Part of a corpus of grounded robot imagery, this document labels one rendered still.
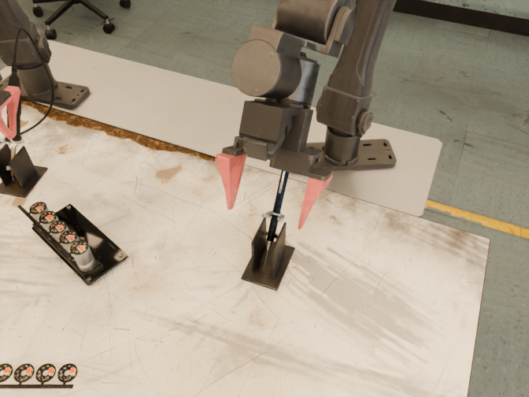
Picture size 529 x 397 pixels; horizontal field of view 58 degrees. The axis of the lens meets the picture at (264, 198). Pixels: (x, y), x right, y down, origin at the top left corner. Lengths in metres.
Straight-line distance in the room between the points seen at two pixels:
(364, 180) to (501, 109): 1.72
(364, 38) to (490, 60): 2.15
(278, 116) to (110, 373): 0.40
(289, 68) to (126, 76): 0.69
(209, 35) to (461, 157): 1.54
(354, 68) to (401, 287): 0.34
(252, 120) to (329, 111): 0.31
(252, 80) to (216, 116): 0.50
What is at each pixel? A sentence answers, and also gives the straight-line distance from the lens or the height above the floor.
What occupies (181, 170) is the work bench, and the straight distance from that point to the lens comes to 0.89.
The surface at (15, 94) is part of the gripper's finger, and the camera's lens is 0.81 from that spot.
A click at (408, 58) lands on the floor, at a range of 2.77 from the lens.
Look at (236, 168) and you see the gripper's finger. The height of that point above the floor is 0.91.
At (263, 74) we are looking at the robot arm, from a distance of 0.51.
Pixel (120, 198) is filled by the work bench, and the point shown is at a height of 0.75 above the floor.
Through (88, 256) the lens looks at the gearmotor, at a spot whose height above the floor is 0.80.
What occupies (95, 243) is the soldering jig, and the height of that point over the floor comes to 0.76.
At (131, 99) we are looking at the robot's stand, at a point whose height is 0.75.
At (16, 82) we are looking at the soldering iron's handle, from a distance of 0.91.
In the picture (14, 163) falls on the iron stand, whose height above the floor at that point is 0.81.
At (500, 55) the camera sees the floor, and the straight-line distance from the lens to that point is 2.97.
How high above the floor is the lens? 1.36
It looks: 47 degrees down
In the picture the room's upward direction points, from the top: straight up
